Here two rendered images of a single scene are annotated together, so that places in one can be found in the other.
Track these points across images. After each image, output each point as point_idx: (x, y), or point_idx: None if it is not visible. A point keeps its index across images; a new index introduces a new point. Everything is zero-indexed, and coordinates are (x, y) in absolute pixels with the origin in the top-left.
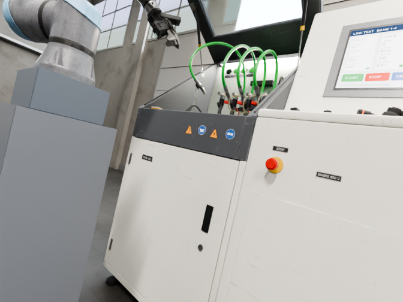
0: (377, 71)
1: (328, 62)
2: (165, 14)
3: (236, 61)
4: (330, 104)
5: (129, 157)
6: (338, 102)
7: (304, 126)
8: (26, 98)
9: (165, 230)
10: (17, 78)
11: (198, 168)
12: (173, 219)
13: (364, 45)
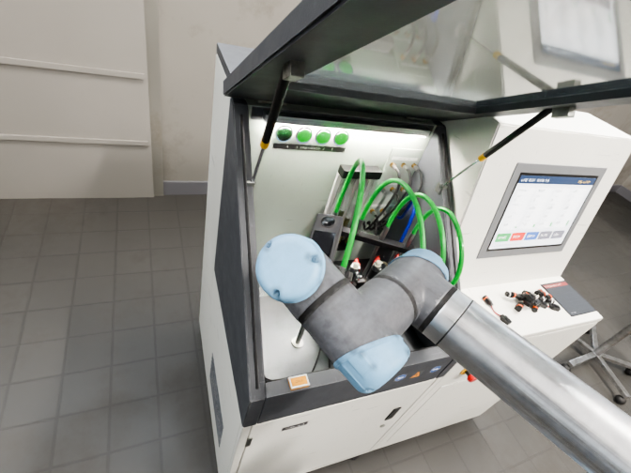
0: (519, 230)
1: (490, 215)
2: (333, 258)
3: (312, 123)
4: (480, 265)
5: (248, 442)
6: (485, 263)
7: None
8: None
9: (337, 439)
10: None
11: (388, 398)
12: (347, 432)
13: (522, 199)
